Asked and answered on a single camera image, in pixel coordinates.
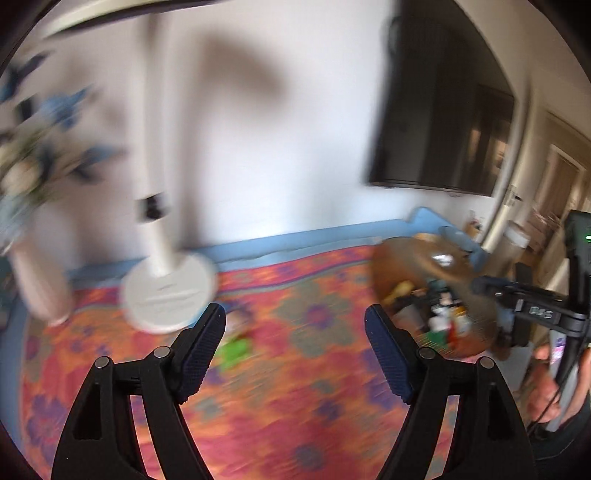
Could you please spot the black wall television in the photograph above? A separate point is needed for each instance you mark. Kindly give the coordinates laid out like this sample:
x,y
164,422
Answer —
x,y
443,101

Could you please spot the white desk lamp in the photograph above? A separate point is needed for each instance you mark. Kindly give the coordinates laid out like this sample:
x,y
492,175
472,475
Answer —
x,y
157,230

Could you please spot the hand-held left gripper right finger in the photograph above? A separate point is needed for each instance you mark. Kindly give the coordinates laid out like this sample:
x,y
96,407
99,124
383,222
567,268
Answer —
x,y
388,360

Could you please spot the white cylindrical bin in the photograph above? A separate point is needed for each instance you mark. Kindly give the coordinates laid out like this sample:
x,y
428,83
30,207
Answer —
x,y
510,244

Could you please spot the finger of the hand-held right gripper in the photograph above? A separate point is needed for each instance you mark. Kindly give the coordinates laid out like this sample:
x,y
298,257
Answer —
x,y
496,287

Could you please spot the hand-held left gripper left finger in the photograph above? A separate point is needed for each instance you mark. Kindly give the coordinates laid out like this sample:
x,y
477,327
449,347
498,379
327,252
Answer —
x,y
201,355

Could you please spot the blue artificial flowers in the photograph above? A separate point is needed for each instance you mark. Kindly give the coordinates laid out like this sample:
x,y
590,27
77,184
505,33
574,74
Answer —
x,y
41,152

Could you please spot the bright green plastic toy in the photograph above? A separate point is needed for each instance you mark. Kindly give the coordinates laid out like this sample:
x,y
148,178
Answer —
x,y
235,353

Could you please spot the white ribbed vase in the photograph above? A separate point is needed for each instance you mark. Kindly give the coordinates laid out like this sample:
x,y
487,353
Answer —
x,y
41,286

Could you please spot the person's right hand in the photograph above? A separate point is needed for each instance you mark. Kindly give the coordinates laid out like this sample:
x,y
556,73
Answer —
x,y
545,383

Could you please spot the brown woven basket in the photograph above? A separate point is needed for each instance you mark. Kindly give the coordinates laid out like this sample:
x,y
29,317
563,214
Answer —
x,y
397,263

